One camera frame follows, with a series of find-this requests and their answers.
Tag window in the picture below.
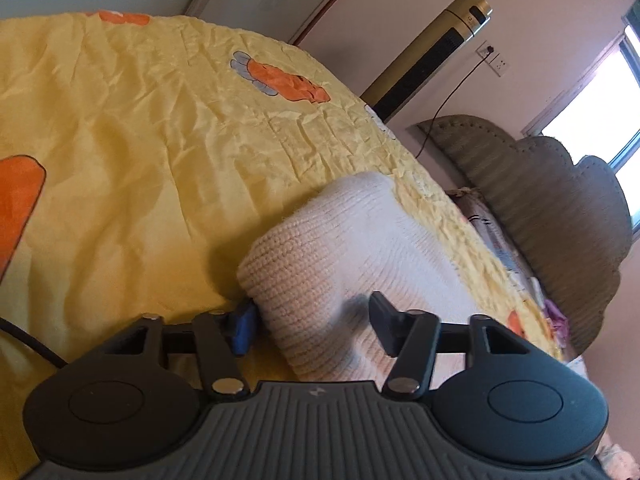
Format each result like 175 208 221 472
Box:
522 17 640 241

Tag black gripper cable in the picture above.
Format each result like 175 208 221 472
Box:
0 317 69 369

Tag grey quilted headboard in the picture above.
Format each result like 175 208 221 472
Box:
410 115 634 356

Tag pink knit sweater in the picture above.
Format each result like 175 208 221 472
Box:
236 171 481 386

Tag black power cable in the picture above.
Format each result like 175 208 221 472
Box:
417 50 489 159

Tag yellow printed blanket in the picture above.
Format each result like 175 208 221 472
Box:
0 10 571 476

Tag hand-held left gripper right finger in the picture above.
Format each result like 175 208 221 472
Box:
369 291 541 402

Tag purple cloth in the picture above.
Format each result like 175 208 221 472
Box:
542 300 571 349

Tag patterned pillow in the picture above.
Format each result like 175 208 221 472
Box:
450 187 541 301

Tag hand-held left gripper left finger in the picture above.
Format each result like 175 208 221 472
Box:
102 300 261 402

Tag gold tower fan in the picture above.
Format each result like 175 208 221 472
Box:
360 0 493 124

